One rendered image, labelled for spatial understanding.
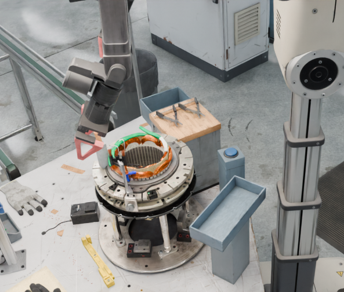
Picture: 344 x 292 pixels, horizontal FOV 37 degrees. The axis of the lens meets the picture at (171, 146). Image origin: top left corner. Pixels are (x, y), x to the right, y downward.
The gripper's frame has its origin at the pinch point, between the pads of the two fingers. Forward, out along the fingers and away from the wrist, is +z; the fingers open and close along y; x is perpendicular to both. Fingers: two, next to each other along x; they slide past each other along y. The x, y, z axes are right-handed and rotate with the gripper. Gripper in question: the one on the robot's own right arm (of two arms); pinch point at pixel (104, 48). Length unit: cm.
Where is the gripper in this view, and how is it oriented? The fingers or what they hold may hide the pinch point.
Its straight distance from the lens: 168.6
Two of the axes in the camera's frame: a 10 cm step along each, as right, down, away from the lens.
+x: 9.1, 3.2, 2.6
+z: -4.1, 7.2, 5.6
